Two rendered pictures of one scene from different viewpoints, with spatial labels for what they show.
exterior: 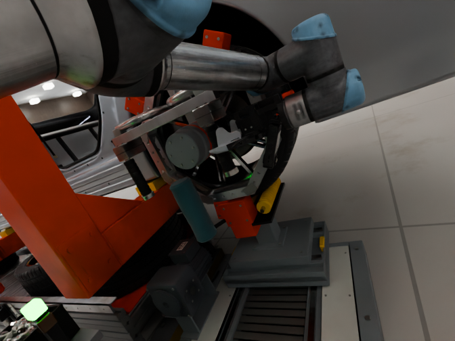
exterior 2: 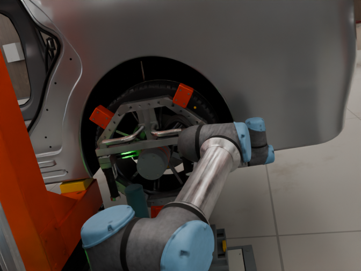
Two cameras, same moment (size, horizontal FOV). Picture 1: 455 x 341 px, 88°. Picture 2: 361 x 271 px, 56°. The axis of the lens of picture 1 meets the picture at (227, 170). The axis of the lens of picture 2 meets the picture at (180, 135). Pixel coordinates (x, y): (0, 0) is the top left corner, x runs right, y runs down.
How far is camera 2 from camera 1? 0.88 m
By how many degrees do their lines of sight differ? 21
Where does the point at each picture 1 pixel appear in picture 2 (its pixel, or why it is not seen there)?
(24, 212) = (24, 203)
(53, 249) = (37, 236)
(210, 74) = not seen: hidden behind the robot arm
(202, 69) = not seen: hidden behind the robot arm
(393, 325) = not seen: outside the picture
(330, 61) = (262, 141)
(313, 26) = (257, 125)
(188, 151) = (156, 168)
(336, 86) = (263, 153)
